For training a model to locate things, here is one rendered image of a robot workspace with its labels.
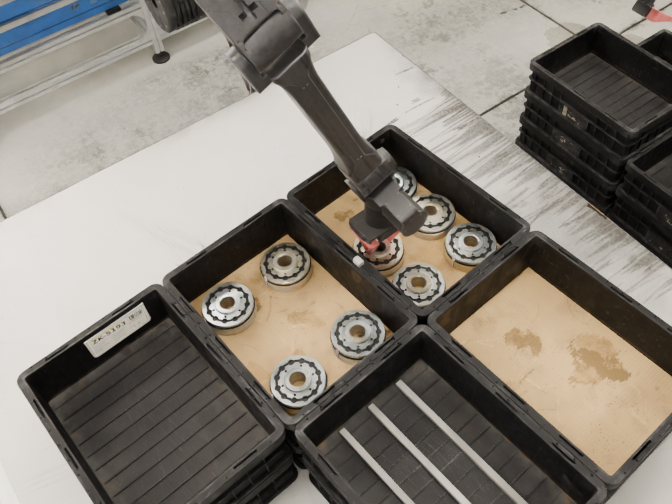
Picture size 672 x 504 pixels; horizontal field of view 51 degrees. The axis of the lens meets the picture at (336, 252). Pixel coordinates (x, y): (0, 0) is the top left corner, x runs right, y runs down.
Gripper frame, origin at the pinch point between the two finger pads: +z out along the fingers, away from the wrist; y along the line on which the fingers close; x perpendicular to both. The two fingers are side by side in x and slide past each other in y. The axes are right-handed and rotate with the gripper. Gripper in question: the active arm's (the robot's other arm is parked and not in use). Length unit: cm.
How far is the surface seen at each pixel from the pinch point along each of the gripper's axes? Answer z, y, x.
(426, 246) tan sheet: 3.9, 9.2, -4.6
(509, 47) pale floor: 89, 153, 90
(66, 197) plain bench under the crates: 21, -41, 72
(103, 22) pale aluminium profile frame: 67, 16, 190
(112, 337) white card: 1, -52, 15
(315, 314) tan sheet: 4.5, -18.1, -2.7
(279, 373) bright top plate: 1.5, -31.4, -9.8
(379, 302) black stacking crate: -2.3, -9.3, -11.4
